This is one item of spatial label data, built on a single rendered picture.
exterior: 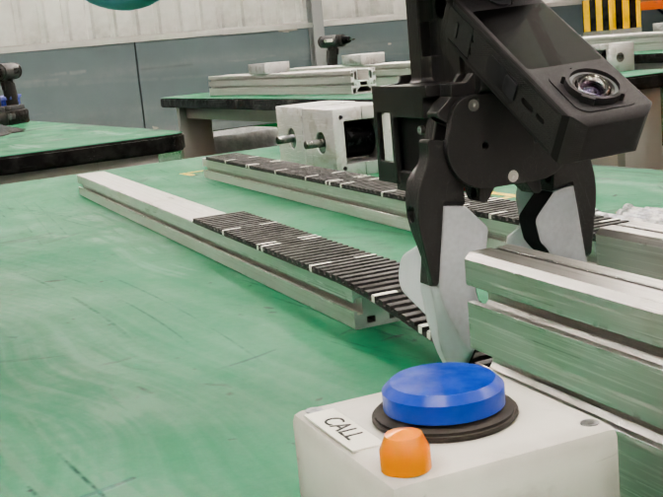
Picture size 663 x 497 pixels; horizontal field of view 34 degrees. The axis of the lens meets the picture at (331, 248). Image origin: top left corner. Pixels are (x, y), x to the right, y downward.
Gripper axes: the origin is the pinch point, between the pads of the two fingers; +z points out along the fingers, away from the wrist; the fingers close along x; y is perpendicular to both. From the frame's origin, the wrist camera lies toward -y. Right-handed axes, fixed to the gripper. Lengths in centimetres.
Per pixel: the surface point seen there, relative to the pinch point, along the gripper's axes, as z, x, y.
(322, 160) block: 0, -29, 93
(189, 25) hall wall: -47, -317, 1134
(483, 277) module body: -5.6, 5.0, -5.8
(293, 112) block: -6, -29, 104
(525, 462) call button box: -3.6, 12.5, -20.2
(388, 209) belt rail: 1, -18, 50
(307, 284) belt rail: 0.8, 1.3, 25.3
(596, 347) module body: -4.2, 5.0, -13.7
